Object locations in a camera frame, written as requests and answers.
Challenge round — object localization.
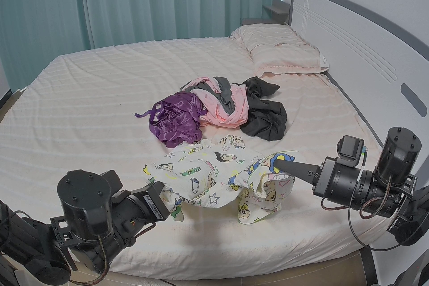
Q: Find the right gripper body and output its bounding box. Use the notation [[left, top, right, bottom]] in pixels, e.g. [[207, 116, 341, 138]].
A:
[[313, 159, 383, 215]]

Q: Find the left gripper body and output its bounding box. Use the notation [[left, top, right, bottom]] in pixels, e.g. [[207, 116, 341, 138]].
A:
[[111, 181, 172, 246]]

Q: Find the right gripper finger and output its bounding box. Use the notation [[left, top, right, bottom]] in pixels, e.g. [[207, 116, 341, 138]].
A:
[[273, 158, 323, 187]]

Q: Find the white printed pyjama top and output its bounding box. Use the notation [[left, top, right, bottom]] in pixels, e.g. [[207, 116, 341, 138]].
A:
[[142, 134, 299, 226]]

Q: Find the bed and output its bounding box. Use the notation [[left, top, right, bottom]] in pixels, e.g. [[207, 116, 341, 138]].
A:
[[0, 0, 429, 286]]

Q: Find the black garment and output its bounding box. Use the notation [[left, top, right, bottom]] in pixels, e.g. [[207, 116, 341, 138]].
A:
[[239, 76, 288, 141]]

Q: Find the purple satin garment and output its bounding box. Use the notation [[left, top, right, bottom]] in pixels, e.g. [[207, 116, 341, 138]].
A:
[[135, 93, 206, 148]]

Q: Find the pink and grey garment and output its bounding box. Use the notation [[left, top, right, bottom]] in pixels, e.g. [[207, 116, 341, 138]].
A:
[[181, 76, 250, 127]]

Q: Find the cream pillow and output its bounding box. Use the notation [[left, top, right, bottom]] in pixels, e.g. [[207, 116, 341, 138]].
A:
[[231, 24, 330, 78]]

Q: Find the grey bedside table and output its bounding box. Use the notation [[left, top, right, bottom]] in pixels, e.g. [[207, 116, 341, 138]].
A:
[[242, 0, 290, 26]]

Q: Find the black cable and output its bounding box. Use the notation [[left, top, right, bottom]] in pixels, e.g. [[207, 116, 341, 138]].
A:
[[347, 201, 408, 252], [126, 222, 157, 246]]

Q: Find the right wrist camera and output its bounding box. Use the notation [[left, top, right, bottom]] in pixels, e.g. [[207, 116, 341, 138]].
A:
[[337, 135, 366, 168]]

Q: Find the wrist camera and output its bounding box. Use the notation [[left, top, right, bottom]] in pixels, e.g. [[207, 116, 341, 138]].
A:
[[97, 170, 130, 203], [337, 135, 366, 168]]

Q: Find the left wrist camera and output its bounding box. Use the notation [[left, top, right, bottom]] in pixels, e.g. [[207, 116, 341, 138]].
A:
[[97, 170, 130, 203]]

